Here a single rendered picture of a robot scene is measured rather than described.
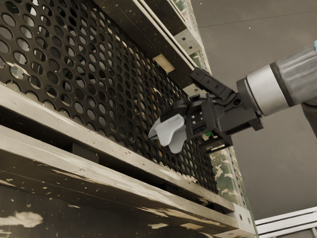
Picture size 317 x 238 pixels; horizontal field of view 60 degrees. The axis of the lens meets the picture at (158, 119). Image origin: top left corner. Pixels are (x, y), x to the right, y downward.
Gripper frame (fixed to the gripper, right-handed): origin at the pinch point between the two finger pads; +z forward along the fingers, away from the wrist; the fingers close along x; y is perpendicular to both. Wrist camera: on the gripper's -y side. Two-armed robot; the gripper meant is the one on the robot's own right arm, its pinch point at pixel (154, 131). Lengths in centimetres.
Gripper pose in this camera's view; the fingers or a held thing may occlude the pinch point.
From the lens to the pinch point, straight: 55.0
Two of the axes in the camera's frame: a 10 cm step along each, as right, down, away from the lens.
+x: 5.8, 4.6, 6.8
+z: -8.1, 3.9, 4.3
